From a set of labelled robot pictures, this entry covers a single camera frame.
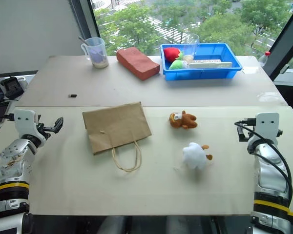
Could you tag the brown teddy bear plush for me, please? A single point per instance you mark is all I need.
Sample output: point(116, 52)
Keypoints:
point(183, 121)

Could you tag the red strawberry plush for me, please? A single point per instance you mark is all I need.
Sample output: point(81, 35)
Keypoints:
point(171, 53)

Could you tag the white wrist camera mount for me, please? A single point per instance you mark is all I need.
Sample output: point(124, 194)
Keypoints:
point(267, 124)
point(24, 122)

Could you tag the clear plastic measuring jug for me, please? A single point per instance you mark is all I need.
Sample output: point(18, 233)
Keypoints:
point(97, 54)

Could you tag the black window frame post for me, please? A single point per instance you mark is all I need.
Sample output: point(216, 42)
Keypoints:
point(84, 17)
point(286, 36)

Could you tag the plastic bottle with red cap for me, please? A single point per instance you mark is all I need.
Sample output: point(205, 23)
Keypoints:
point(264, 60)

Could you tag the long white box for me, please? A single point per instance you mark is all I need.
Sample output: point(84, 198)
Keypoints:
point(210, 65)

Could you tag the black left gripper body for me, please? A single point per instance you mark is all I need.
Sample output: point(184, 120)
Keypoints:
point(42, 131)

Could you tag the red brick-like block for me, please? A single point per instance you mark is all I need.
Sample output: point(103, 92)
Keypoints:
point(136, 63)

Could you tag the clear plastic cup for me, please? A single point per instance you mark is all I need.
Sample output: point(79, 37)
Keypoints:
point(192, 42)

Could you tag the black box-shaped device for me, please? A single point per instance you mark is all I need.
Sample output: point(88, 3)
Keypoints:
point(12, 87)

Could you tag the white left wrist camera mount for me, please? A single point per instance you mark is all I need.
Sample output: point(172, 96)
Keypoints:
point(24, 122)

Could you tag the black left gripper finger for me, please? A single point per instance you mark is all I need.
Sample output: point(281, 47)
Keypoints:
point(59, 122)
point(51, 128)

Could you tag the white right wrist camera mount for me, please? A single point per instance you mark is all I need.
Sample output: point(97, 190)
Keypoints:
point(267, 124)

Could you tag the white sheep plush toy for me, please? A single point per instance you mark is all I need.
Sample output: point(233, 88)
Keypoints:
point(194, 156)

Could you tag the small black usb stick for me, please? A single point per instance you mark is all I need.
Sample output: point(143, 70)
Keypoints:
point(72, 95)

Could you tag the white strip with marks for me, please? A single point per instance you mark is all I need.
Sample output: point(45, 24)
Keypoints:
point(207, 60)

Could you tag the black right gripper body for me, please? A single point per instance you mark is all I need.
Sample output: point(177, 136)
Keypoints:
point(242, 134)

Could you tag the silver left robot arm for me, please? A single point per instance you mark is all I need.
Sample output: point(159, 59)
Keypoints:
point(12, 158)

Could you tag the blue plastic bin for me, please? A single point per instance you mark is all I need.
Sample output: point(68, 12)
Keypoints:
point(200, 74)

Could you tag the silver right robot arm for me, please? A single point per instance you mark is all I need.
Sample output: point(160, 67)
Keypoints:
point(268, 170)

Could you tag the green plush toy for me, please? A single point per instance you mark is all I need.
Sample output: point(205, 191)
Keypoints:
point(177, 65)

